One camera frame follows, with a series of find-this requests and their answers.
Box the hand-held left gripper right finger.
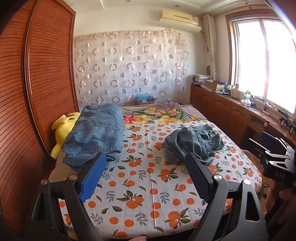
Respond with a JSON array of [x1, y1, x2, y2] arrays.
[[184, 152, 269, 241]]

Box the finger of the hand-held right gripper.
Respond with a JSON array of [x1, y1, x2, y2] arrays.
[[248, 138, 287, 154]]

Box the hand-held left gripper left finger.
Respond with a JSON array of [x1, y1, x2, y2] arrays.
[[23, 152, 108, 241]]

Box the person's right forearm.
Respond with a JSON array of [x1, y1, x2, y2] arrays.
[[264, 205, 296, 241]]

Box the person's right hand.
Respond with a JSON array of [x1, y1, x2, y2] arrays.
[[265, 181, 281, 212]]

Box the bed with orange-print sheet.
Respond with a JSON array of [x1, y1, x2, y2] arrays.
[[50, 103, 263, 240]]

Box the blue denim jeans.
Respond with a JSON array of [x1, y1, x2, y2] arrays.
[[62, 104, 126, 172]]

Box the wooden cabinet counter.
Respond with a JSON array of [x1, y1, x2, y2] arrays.
[[190, 84, 296, 159]]

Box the yellow plush toy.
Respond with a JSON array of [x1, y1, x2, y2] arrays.
[[50, 112, 81, 158]]

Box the open cardboard box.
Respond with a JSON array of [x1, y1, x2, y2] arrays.
[[204, 79, 225, 93]]

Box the wooden-framed window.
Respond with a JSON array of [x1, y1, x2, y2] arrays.
[[227, 11, 296, 122]]

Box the stack of papers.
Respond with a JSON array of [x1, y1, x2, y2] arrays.
[[191, 74, 211, 87]]

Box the box with blue cloth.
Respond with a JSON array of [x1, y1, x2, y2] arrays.
[[135, 93, 156, 106]]

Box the beige window curtain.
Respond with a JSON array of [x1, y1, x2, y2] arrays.
[[202, 13, 218, 81]]

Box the circle-patterned sheer curtain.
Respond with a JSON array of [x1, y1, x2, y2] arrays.
[[73, 29, 190, 110]]

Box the wall air conditioner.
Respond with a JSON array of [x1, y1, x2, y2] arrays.
[[159, 9, 202, 32]]

